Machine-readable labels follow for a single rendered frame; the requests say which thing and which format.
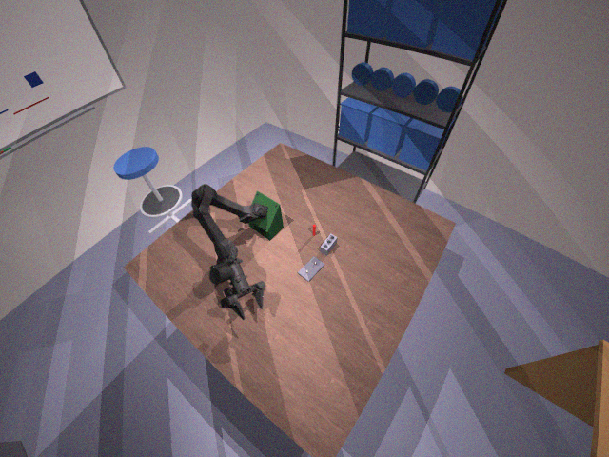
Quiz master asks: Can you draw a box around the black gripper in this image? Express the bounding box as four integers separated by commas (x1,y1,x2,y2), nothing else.
221,273,266,320

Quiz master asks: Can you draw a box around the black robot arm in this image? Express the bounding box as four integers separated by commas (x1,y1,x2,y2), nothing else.
191,184,268,285

